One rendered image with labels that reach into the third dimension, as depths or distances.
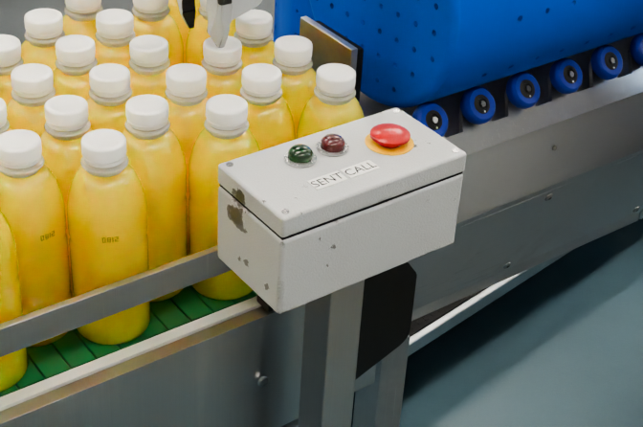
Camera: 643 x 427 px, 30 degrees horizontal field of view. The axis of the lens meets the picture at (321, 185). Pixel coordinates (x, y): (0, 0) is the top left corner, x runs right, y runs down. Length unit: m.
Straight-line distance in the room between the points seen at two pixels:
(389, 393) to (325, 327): 0.53
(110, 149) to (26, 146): 0.07
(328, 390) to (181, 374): 0.14
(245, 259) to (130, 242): 0.11
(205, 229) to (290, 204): 0.19
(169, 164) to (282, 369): 0.26
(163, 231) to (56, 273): 0.11
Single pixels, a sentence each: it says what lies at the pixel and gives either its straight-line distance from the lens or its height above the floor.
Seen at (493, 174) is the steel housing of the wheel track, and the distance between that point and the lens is 1.48.
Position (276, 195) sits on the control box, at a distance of 0.99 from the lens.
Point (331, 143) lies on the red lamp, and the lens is 1.05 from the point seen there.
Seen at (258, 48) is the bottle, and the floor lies 1.08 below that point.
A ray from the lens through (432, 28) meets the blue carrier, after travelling 1.33.
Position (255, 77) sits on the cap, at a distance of 1.16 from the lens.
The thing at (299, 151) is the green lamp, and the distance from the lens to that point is 1.03.
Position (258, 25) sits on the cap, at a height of 1.10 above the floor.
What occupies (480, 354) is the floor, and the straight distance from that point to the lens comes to 2.57.
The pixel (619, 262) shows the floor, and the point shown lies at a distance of 2.92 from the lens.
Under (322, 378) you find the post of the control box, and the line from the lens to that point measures 1.17.
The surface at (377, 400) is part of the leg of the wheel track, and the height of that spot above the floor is 0.53.
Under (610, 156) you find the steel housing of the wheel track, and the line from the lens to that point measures 1.63.
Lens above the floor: 1.64
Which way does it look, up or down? 33 degrees down
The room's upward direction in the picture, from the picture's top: 4 degrees clockwise
